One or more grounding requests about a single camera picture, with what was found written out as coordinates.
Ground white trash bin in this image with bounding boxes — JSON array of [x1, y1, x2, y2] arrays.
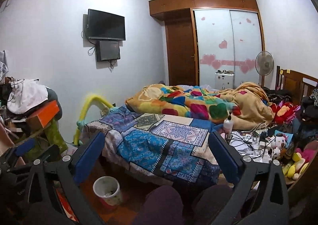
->
[[93, 176, 123, 206]]

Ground white power strip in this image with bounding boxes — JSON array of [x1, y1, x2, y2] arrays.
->
[[242, 134, 254, 144]]

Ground white pump lotion bottle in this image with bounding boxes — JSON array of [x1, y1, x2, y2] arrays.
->
[[223, 113, 233, 137]]

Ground white plush toy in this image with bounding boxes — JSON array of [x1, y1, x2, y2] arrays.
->
[[269, 132, 287, 160]]

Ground colourful hearts fleece blanket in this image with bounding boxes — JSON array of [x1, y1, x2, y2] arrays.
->
[[125, 82, 275, 130]]

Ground yellow plush toy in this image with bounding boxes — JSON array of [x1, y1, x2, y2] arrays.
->
[[282, 151, 309, 180]]

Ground patchwork patterned bedspread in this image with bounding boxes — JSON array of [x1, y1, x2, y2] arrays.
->
[[81, 106, 220, 187]]

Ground orange box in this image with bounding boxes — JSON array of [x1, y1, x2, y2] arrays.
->
[[26, 100, 60, 130]]

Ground red plush toy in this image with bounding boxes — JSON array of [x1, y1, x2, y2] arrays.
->
[[270, 102, 301, 125]]

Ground white box appliance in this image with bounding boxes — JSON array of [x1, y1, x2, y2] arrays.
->
[[214, 70, 235, 91]]

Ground white cloth pile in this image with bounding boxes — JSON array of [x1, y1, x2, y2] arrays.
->
[[7, 79, 48, 115]]

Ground wooden bed headboard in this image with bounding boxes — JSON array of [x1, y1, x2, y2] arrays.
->
[[275, 66, 318, 105]]

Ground white standing fan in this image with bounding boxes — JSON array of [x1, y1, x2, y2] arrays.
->
[[255, 51, 274, 86]]

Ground white sliding wardrobe doors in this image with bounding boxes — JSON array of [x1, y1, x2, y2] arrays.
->
[[194, 9, 263, 89]]

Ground brown wooden door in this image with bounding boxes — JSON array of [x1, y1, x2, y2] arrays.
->
[[164, 8, 197, 86]]

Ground yellow padded bed rail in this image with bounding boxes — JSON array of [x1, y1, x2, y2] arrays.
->
[[73, 93, 114, 146]]

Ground small wall monitor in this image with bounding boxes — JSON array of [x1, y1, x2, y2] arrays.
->
[[95, 41, 120, 62]]

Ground black wall television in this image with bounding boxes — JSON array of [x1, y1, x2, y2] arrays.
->
[[86, 9, 126, 41]]

